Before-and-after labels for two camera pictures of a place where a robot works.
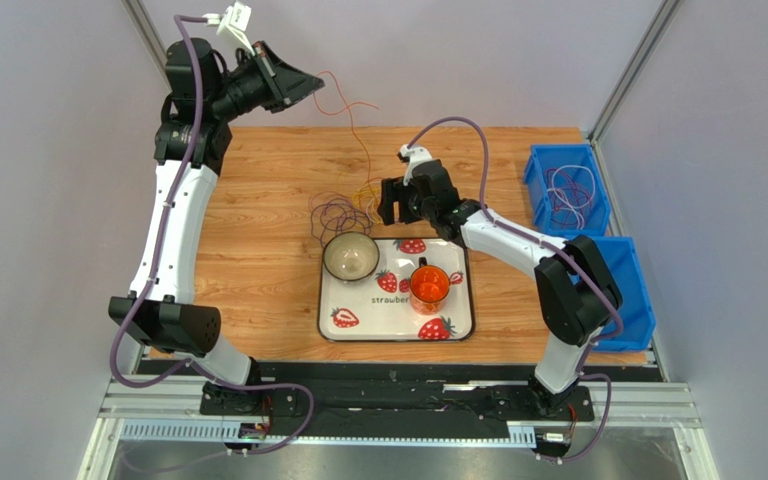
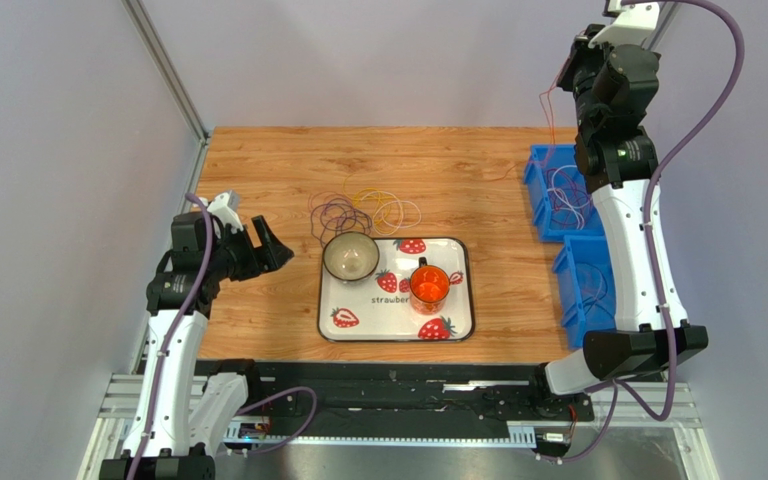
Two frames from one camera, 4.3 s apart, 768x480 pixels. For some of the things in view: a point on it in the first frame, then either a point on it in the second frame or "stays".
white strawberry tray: x=378 y=308 stays
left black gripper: x=282 y=85 → x=270 y=255
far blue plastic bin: x=566 y=191 stays
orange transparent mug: x=429 y=289 stays
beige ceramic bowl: x=350 y=256 stays
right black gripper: x=404 y=202 → x=571 y=69
